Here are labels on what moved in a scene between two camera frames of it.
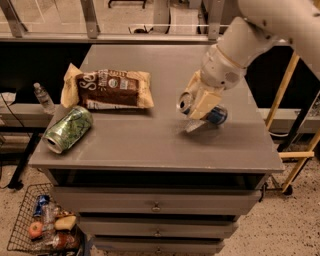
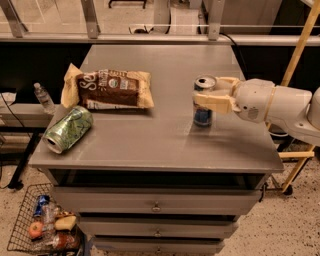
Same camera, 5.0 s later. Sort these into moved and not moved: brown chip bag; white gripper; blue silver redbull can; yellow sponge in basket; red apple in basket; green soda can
Moved: white gripper; blue silver redbull can
Not moved: red apple in basket; yellow sponge in basket; green soda can; brown chip bag
